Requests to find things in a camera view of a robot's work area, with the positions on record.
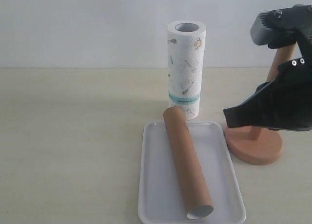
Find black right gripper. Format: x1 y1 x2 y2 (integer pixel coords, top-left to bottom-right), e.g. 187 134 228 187
267 5 312 68

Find white printed paper towel roll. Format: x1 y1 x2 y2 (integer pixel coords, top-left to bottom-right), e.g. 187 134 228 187
167 20 206 120

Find brown cardboard tube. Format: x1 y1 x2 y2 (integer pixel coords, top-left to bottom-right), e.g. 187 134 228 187
163 106 214 220

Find wooden paper towel holder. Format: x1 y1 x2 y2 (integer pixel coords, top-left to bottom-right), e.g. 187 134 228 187
225 44 296 165

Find white rectangular tray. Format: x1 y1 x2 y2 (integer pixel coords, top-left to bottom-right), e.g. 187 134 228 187
138 121 246 224

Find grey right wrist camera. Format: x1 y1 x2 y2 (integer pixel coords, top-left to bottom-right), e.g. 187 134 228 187
250 9 283 46

